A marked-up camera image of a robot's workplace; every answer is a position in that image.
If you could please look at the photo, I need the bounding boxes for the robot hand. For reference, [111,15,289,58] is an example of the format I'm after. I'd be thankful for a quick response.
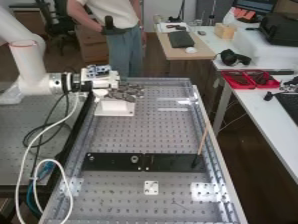
[82,64,147,103]

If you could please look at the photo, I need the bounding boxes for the small white box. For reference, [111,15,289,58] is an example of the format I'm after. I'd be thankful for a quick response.
[94,98,138,118]

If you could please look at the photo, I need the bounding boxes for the person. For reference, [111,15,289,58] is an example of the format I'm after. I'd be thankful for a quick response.
[66,0,150,81]

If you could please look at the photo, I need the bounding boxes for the cardboard box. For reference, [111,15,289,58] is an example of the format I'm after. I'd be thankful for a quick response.
[74,24,111,64]

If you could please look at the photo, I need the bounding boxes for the wooden desk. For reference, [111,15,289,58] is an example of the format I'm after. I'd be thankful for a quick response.
[155,22,219,88]

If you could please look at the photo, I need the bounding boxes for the black office chair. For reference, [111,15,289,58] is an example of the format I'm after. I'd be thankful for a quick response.
[35,0,82,56]

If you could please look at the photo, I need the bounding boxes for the black keyboard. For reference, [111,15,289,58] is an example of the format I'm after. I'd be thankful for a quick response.
[167,30,197,49]

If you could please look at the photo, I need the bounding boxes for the black bar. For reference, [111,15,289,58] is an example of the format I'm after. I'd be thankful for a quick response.
[42,92,98,204]

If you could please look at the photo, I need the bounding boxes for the clear box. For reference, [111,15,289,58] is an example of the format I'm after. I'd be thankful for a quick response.
[39,77,251,224]

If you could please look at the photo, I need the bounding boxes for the black plate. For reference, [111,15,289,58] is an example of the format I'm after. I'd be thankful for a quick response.
[83,152,208,173]

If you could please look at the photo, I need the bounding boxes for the thin stick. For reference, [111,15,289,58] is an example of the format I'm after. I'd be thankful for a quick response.
[192,123,211,168]

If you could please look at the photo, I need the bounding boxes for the black headphones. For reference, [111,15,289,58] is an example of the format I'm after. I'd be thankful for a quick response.
[219,48,253,67]

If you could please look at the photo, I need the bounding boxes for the red tray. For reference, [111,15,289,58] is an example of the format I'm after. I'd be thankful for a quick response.
[244,69,283,89]
[220,70,259,90]

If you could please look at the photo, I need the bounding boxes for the wooden block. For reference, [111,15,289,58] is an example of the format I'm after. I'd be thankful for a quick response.
[213,22,237,41]

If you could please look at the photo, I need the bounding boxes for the white desk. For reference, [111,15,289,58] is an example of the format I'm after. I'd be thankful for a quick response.
[195,24,298,186]

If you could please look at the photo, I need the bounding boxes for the black bag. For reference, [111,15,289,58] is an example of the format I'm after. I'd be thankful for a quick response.
[259,12,298,48]

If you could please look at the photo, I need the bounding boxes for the black cable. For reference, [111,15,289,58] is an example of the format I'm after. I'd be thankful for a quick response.
[23,92,75,158]

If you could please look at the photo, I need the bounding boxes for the blue cable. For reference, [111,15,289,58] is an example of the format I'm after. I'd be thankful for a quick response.
[26,164,51,216]

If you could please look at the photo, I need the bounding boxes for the white square bracket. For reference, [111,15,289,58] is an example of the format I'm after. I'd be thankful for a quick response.
[143,180,160,196]

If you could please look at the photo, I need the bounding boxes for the white cable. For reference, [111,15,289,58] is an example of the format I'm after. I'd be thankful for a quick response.
[15,93,82,224]

